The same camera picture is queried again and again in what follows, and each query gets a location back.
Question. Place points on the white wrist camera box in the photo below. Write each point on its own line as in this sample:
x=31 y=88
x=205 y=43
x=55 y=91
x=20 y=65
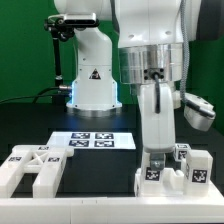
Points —
x=198 y=112

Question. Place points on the white U-shaped fence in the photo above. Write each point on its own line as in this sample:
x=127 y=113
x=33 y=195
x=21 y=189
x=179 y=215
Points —
x=115 y=210

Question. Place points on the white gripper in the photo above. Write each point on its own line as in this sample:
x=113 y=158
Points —
x=158 y=129

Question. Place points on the white chair seat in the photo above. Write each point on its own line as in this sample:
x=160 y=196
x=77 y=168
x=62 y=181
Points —
x=172 y=183

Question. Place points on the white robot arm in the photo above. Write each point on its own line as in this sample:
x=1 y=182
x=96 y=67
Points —
x=153 y=53

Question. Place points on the white chair back frame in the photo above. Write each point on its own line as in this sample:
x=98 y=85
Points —
x=47 y=162

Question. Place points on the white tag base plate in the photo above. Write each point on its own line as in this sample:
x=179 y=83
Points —
x=93 y=140

